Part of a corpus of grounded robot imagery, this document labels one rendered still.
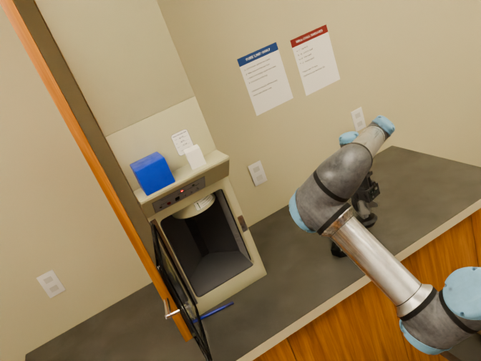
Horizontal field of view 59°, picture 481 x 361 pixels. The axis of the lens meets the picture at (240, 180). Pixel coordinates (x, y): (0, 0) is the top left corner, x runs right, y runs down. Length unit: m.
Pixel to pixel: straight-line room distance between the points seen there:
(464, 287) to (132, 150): 1.01
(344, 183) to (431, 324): 0.39
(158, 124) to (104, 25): 0.33
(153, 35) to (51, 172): 0.74
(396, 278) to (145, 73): 0.93
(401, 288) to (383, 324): 0.70
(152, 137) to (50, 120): 0.53
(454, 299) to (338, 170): 0.39
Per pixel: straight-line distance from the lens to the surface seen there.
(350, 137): 1.56
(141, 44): 1.39
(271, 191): 2.13
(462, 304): 1.10
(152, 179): 1.33
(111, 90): 1.38
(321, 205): 1.11
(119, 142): 1.40
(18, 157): 1.84
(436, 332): 1.16
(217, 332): 1.61
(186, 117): 1.43
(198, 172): 1.36
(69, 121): 1.29
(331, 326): 1.67
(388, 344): 1.92
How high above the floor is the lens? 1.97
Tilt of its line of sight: 23 degrees down
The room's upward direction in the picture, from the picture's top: 21 degrees counter-clockwise
